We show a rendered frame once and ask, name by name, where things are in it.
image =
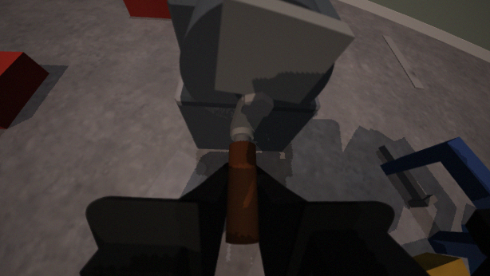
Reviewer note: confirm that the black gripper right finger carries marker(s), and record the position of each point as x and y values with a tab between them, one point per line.
286	221

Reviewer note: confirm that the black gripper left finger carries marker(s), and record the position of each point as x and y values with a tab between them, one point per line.
195	221

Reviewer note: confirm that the dark blue c-clamp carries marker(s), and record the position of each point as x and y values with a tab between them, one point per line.
466	169

